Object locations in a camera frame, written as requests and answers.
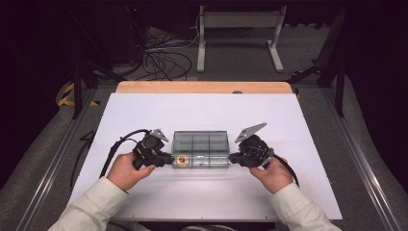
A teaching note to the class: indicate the clear grey compartment box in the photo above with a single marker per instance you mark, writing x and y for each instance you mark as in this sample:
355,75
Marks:
200,141

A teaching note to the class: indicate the dark box with red light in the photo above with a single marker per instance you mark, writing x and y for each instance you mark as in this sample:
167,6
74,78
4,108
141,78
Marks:
128,32

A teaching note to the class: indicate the aluminium floor rail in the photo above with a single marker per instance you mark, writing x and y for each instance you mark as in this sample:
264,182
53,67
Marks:
356,150
54,166

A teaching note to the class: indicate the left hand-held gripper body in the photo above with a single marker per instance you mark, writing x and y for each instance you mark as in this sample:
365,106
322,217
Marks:
149,150

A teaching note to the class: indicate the yellow black hazard tape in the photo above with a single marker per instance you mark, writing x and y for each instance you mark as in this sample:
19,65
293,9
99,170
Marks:
65,101

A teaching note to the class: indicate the small round yellow disc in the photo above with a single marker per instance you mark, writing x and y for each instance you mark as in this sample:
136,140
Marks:
182,161

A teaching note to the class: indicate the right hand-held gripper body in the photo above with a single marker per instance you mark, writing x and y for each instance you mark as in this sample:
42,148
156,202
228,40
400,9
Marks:
255,150

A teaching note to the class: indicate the white metal stand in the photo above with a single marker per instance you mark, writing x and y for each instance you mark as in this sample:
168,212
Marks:
240,19

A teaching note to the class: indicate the person's right hand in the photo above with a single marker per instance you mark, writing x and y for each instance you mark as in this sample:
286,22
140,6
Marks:
274,176

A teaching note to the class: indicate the person's left hand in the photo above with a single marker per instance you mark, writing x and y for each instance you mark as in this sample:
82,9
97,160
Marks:
125,171

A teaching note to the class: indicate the black metal stand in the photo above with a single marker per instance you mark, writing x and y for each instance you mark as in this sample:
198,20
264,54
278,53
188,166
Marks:
339,89
77,89

